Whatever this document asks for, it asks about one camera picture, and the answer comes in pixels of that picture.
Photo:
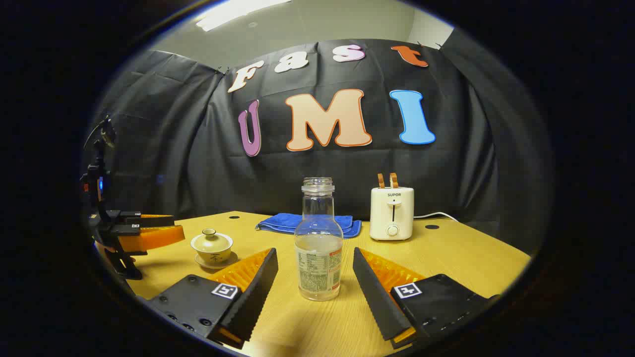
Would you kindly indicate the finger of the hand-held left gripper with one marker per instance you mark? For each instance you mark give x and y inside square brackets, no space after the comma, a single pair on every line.
[149,220]
[154,238]

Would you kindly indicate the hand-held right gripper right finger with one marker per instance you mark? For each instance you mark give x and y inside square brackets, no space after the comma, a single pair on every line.
[379,297]

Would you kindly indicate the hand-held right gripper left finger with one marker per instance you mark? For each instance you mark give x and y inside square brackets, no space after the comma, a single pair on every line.
[255,297]

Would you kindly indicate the beige ceramic teacup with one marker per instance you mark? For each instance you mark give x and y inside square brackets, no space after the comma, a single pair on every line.
[214,257]

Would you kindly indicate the beige teacup lid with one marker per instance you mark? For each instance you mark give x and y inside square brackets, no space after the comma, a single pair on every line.
[212,241]

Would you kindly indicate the clear plastic water bottle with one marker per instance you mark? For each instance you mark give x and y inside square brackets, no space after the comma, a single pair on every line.
[318,267]

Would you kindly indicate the black backdrop cloth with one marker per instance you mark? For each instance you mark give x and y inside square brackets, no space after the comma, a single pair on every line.
[198,173]

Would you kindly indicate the folded blue towel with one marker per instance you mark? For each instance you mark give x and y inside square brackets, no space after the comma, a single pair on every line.
[292,223]

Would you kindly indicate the white toaster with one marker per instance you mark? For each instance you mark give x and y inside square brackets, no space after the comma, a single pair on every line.
[392,213]

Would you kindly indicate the toast slice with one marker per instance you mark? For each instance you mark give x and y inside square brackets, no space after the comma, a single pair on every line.
[381,181]
[394,180]

